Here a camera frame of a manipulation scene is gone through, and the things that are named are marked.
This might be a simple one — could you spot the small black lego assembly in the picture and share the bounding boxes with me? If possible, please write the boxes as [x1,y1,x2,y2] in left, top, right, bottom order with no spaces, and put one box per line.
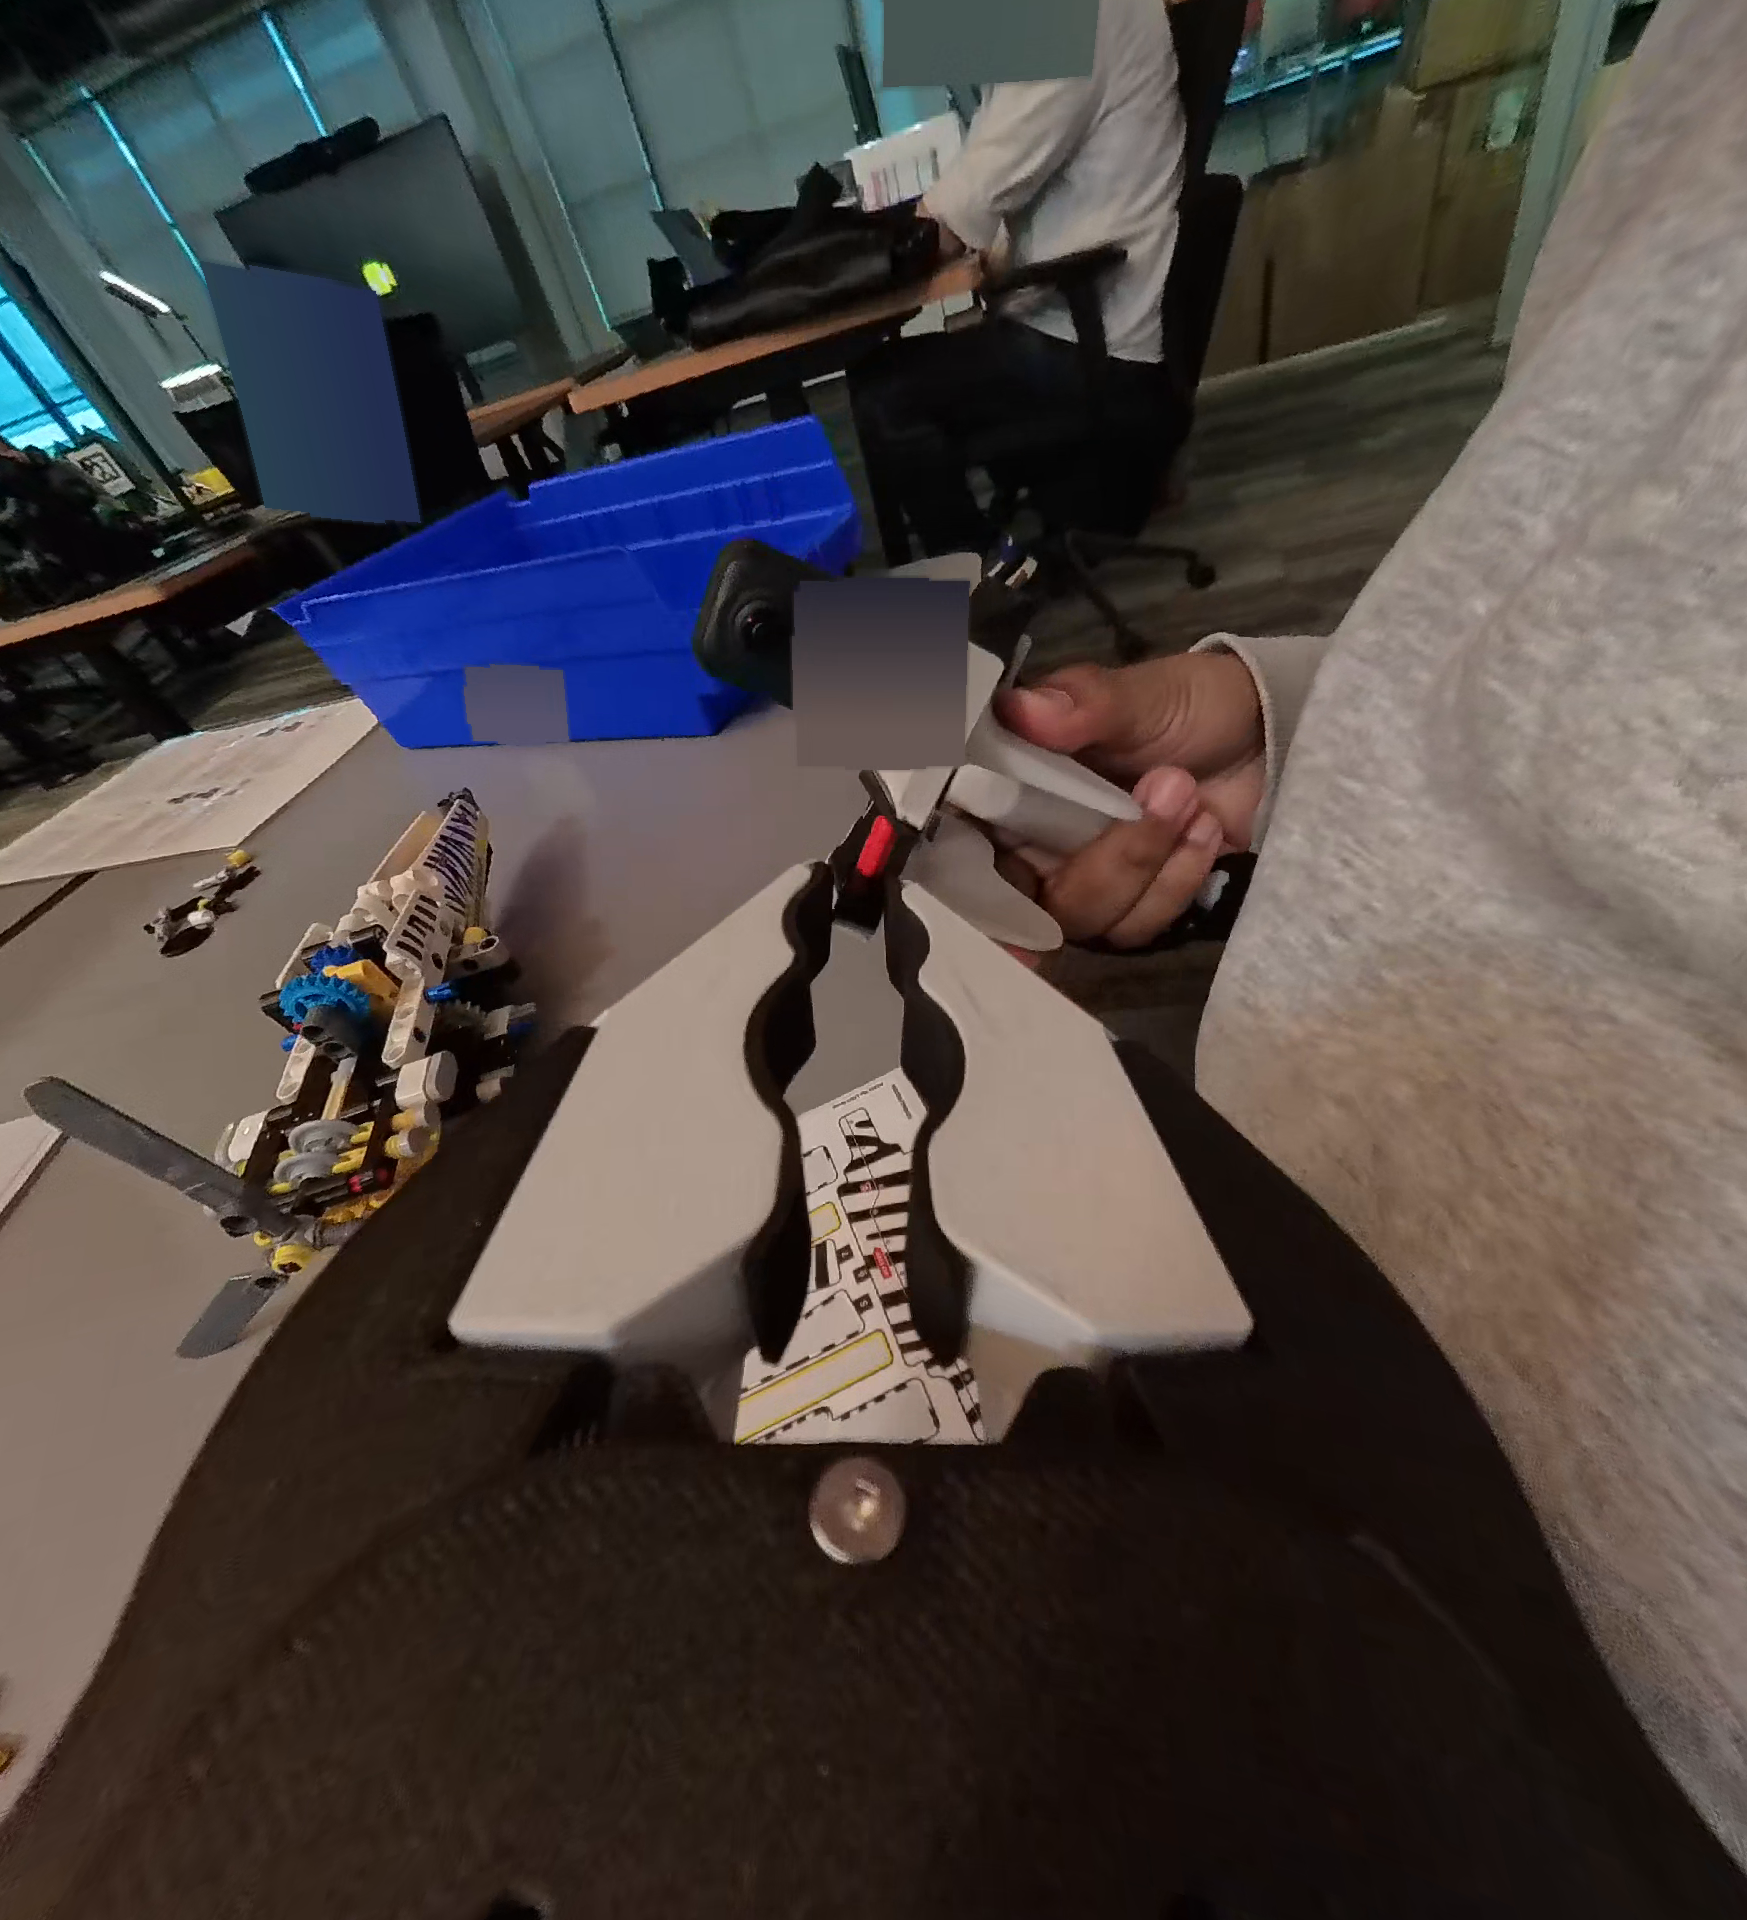
[142,848,260,957]

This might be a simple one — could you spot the blue plastic bin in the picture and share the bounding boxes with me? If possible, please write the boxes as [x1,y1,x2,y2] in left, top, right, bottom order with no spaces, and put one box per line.
[274,414,869,749]

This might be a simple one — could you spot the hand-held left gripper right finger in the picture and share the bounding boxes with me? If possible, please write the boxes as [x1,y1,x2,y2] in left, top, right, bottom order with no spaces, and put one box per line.
[880,882,1254,1444]

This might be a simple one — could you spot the wooden desk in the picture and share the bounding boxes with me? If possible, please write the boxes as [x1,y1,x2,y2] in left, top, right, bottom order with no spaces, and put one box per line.
[0,510,320,782]
[568,248,994,452]

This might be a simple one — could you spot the person's right hand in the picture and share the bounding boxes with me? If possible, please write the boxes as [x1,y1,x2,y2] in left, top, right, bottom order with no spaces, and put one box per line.
[992,648,1274,949]

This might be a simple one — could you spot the black bag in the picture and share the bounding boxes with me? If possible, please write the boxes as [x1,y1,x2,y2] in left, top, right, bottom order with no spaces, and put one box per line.
[658,160,963,350]

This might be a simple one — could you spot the black office chair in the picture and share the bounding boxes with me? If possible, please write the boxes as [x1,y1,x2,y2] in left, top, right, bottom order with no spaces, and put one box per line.
[962,0,1250,661]

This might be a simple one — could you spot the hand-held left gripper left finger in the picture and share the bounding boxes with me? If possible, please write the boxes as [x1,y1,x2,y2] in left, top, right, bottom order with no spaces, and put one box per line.
[449,861,836,1444]

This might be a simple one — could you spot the wooden cabinet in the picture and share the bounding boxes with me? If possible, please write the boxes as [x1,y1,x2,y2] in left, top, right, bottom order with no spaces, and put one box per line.
[1203,75,1506,377]

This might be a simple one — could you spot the lego helicopter model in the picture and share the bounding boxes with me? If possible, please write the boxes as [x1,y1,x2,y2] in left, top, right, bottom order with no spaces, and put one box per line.
[23,787,540,1358]

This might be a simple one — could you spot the dark monitor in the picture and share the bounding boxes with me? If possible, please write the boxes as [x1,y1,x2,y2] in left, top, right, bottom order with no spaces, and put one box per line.
[213,115,521,363]

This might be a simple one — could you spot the zebra sticker sheet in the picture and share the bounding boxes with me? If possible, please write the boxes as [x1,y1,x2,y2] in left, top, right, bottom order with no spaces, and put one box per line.
[735,1068,988,1444]

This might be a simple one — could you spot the white cardboard box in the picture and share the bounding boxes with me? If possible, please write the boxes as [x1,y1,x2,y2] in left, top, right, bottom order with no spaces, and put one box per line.
[848,117,963,212]

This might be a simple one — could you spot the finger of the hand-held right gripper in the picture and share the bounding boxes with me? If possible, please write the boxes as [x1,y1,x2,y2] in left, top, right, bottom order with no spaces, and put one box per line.
[860,634,1035,836]
[896,820,1066,955]

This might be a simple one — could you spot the printed instruction sheet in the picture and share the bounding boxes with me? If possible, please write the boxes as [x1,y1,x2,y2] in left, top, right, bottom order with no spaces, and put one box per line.
[0,697,381,900]

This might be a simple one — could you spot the red black lego piece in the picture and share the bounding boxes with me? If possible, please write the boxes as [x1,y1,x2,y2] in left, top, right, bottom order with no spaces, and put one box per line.
[835,808,906,932]

